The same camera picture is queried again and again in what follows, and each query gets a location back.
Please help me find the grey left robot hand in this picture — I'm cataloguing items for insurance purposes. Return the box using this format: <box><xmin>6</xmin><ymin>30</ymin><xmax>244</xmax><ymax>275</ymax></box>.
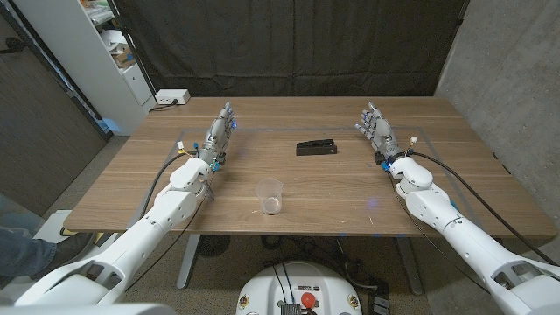
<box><xmin>199</xmin><ymin>101</ymin><xmax>238</xmax><ymax>166</ymax></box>

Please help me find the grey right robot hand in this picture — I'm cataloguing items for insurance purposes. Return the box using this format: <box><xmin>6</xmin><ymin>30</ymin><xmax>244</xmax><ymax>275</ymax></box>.
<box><xmin>353</xmin><ymin>101</ymin><xmax>404</xmax><ymax>162</ymax></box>

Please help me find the clear plastic measuring cup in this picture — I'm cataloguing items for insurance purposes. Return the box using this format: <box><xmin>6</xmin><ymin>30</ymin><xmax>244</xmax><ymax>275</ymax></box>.
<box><xmin>255</xmin><ymin>177</ymin><xmax>284</xmax><ymax>216</ymax></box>

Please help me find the black stapler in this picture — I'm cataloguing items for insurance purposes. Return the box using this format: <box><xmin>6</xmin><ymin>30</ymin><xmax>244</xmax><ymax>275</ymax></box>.
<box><xmin>295</xmin><ymin>138</ymin><xmax>339</xmax><ymax>157</ymax></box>

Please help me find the white power strip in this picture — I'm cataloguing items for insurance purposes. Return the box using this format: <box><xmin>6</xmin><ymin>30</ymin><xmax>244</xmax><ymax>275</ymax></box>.
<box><xmin>154</xmin><ymin>88</ymin><xmax>192</xmax><ymax>106</ymax></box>

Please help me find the black round vented device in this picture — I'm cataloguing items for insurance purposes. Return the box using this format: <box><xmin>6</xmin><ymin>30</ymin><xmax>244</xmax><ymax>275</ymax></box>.
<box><xmin>198</xmin><ymin>234</ymin><xmax>232</xmax><ymax>259</ymax></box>

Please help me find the black fabric backdrop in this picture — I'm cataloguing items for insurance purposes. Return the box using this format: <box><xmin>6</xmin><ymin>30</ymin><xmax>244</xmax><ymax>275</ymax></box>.
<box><xmin>112</xmin><ymin>0</ymin><xmax>470</xmax><ymax>98</ymax></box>

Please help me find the cardboard box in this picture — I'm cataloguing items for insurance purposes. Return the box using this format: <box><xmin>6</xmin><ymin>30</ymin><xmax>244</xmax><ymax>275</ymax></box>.
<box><xmin>111</xmin><ymin>43</ymin><xmax>137</xmax><ymax>70</ymax></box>

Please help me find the white shelf cabinet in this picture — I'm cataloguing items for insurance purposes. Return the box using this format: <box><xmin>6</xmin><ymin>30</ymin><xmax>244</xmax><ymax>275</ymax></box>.
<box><xmin>12</xmin><ymin>0</ymin><xmax>158</xmax><ymax>137</ymax></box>

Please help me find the white robot torso base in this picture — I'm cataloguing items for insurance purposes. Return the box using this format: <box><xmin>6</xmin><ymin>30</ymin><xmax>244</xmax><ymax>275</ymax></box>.
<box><xmin>235</xmin><ymin>261</ymin><xmax>363</xmax><ymax>315</ymax></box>

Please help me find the black power adapter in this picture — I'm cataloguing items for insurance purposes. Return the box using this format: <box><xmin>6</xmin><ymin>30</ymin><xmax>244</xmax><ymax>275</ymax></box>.
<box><xmin>367</xmin><ymin>279</ymin><xmax>391</xmax><ymax>315</ymax></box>

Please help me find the white floor platform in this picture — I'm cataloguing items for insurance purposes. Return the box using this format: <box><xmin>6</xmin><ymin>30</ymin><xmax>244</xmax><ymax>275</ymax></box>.
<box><xmin>32</xmin><ymin>209</ymin><xmax>74</xmax><ymax>244</ymax></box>

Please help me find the dark leather shoe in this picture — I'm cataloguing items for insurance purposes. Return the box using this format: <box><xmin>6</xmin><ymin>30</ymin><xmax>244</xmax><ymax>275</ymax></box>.
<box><xmin>30</xmin><ymin>231</ymin><xmax>95</xmax><ymax>281</ymax></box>

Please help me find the person leg in jeans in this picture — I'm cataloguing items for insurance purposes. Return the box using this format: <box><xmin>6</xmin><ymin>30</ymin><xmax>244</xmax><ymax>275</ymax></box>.
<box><xmin>0</xmin><ymin>225</ymin><xmax>59</xmax><ymax>279</ymax></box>

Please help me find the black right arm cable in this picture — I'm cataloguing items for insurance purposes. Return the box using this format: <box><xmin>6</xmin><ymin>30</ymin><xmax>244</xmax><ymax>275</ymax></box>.
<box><xmin>407</xmin><ymin>150</ymin><xmax>560</xmax><ymax>269</ymax></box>

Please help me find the black door handle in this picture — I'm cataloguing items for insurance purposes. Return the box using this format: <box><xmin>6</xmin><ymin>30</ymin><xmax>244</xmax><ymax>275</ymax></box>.
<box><xmin>0</xmin><ymin>37</ymin><xmax>26</xmax><ymax>56</ymax></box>

